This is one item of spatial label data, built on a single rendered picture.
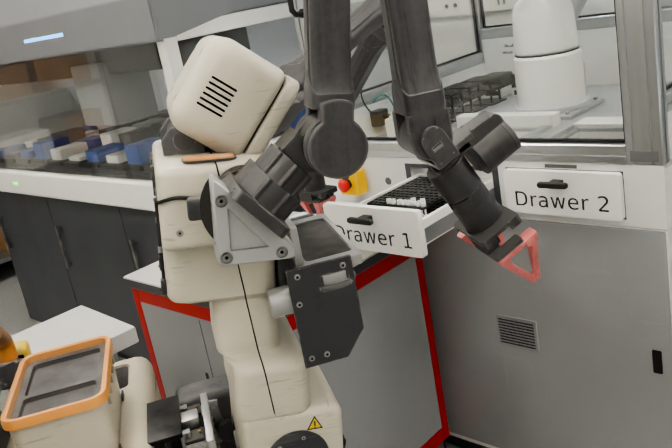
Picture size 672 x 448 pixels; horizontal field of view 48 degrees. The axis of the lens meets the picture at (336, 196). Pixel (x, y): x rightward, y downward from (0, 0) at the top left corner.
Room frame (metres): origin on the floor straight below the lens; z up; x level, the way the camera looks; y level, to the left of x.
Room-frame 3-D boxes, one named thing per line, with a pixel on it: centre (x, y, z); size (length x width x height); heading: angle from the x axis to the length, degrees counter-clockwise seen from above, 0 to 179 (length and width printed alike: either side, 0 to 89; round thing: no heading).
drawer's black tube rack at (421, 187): (1.80, -0.21, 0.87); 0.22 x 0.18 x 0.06; 135
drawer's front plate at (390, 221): (1.66, -0.07, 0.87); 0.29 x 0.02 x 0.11; 45
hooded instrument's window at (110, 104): (3.34, 0.66, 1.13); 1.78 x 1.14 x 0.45; 45
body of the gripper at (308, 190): (1.86, 0.05, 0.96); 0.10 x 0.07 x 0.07; 42
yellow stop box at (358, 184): (2.11, -0.05, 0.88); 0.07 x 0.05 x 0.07; 45
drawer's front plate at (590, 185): (1.66, -0.52, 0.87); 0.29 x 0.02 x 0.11; 45
